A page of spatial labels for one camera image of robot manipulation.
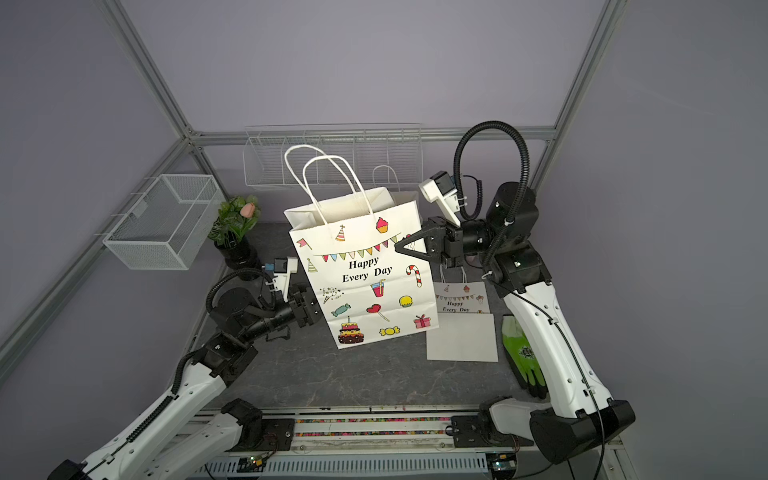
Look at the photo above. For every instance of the green black work glove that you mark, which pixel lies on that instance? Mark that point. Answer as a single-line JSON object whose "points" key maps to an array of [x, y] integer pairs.
{"points": [[522, 359]]}

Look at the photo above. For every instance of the rear white party paper bag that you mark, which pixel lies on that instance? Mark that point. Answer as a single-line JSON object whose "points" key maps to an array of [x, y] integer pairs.
{"points": [[385, 175]]}

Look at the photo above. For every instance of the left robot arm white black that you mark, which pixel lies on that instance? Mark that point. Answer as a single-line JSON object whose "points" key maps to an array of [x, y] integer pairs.
{"points": [[247, 305]]}

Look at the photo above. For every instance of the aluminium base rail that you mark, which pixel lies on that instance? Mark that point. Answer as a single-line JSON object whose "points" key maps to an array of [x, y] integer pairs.
{"points": [[379, 443]]}

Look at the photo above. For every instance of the large white party paper bag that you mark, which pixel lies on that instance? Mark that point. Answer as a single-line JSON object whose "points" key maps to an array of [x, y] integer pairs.
{"points": [[466, 331]]}

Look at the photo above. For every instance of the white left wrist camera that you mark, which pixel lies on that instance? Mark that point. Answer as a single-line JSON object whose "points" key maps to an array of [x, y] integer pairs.
{"points": [[280, 271]]}

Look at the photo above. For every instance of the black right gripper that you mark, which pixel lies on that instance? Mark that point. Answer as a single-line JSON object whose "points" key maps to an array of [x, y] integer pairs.
{"points": [[444, 245]]}

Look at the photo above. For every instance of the small white party paper bag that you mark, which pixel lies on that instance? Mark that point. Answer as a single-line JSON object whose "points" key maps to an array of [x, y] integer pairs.
{"points": [[367, 291]]}

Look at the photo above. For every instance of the white wire side basket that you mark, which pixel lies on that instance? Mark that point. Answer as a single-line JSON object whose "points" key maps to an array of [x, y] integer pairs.
{"points": [[168, 224]]}

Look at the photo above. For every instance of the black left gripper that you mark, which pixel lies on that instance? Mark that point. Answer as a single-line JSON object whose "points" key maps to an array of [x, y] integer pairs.
{"points": [[304, 313]]}

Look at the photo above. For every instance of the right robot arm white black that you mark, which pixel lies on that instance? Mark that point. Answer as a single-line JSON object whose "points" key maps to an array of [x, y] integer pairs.
{"points": [[582, 414]]}

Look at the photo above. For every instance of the potted plant with pink flower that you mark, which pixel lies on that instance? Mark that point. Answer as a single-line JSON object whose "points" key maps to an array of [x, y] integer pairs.
{"points": [[236, 218]]}

